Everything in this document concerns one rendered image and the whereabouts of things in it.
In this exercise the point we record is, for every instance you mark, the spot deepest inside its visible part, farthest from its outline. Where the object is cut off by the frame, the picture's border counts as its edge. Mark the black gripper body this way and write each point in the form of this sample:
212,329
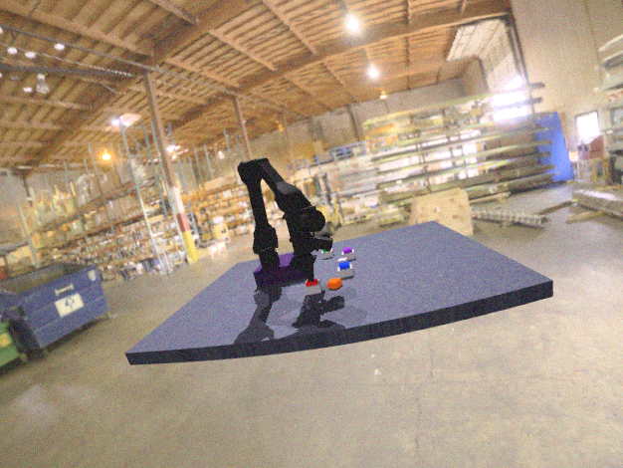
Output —
301,245

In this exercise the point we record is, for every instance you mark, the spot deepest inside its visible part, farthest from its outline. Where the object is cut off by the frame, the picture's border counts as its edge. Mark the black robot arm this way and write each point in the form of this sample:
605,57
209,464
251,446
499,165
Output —
300,215

